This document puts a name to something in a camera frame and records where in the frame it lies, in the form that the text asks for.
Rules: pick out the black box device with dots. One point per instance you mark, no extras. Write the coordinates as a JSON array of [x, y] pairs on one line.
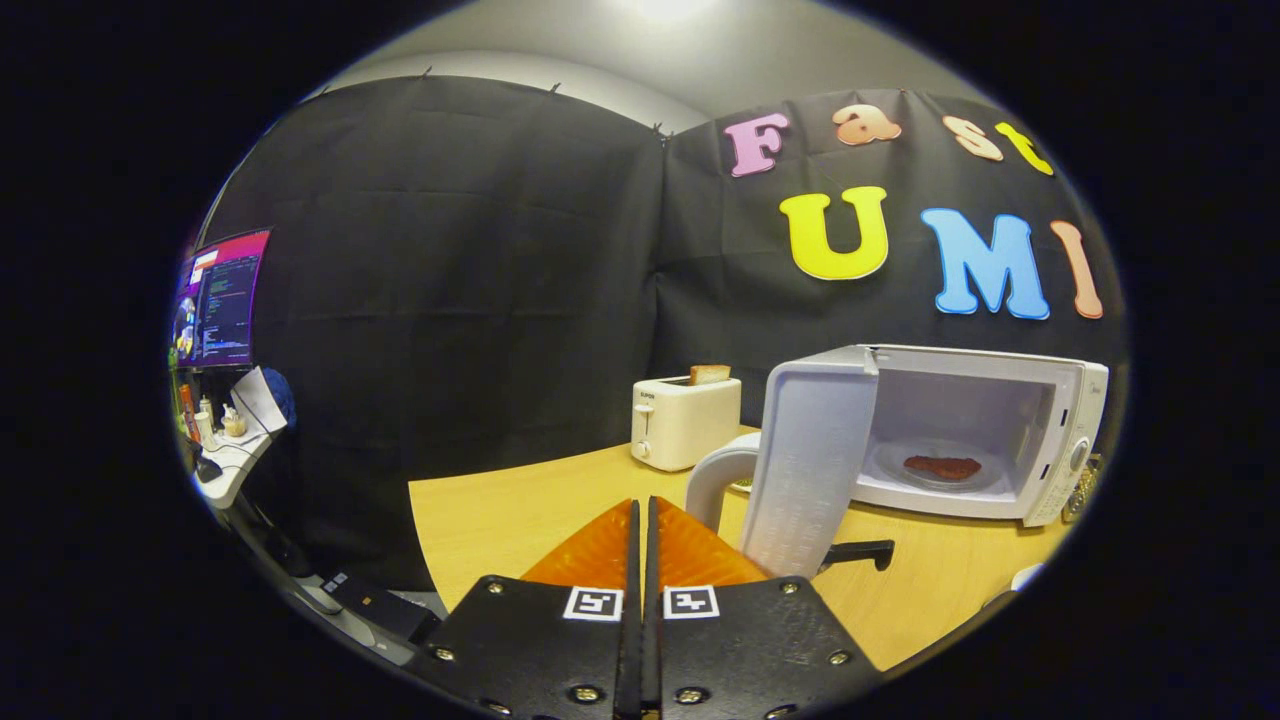
[[385, 605]]

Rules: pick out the toast slice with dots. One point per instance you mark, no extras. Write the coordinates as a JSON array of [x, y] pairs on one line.
[[710, 375]]

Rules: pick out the white side desk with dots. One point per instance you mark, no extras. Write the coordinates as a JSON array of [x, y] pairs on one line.
[[235, 465]]

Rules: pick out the brown cooked meat piece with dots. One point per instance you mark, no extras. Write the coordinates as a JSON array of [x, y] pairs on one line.
[[942, 467]]

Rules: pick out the cream slot toaster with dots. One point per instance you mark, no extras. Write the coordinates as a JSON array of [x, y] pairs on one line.
[[685, 425]]

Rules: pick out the white toaster oven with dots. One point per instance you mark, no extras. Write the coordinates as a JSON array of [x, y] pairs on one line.
[[1000, 375]]

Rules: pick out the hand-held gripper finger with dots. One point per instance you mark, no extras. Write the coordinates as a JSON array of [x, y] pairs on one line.
[[630, 620], [654, 620]]

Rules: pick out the computer monitor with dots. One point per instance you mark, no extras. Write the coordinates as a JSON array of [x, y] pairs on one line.
[[225, 300]]

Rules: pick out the ceiling light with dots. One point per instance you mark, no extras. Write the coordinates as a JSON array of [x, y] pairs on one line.
[[668, 8]]

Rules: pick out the white paper sheet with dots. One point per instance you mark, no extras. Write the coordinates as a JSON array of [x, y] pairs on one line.
[[258, 400]]

